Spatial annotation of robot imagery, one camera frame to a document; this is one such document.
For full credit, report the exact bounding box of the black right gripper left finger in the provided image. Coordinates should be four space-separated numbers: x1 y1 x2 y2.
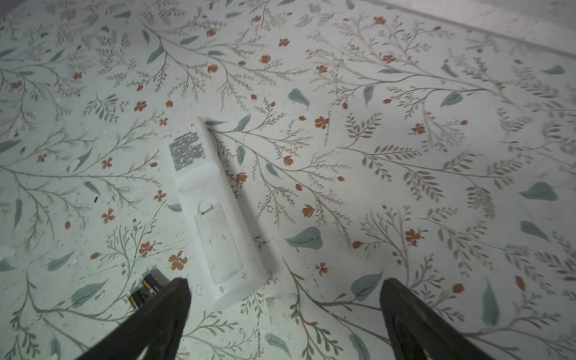
80 277 191 359

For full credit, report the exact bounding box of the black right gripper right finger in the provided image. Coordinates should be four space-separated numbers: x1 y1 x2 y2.
379 277 492 360

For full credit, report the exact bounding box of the black gold battery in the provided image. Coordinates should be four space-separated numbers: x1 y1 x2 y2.
128 288 151 309
142 269 170 296

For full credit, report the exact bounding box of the white remote control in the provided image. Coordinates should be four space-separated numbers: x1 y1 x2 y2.
164 119 267 311

